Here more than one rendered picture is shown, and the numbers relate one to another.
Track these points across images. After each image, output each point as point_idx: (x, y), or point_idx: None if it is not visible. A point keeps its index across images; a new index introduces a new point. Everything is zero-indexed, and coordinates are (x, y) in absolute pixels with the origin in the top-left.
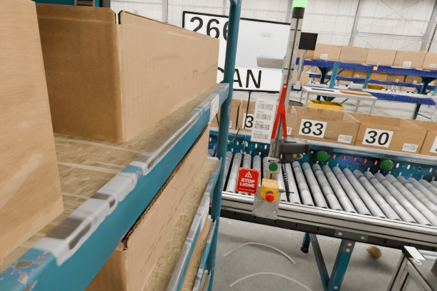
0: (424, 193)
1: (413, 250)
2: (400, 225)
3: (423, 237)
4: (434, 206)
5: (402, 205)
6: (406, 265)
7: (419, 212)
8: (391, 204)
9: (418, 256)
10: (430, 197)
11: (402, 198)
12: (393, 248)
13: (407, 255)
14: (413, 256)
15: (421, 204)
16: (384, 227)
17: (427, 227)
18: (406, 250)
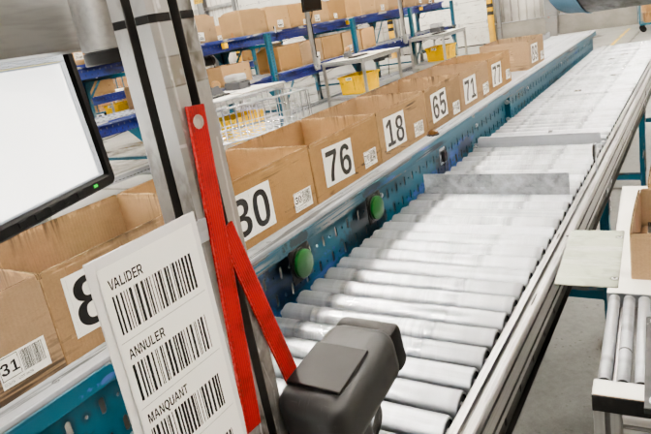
0: (395, 269)
1: (605, 386)
2: (509, 360)
3: (526, 349)
4: (447, 279)
5: (427, 320)
6: (625, 428)
7: (466, 309)
8: (421, 335)
9: (628, 389)
10: (412, 268)
11: (410, 306)
12: (517, 418)
13: (614, 406)
14: (631, 398)
15: (439, 293)
16: (501, 392)
17: (513, 323)
18: (604, 398)
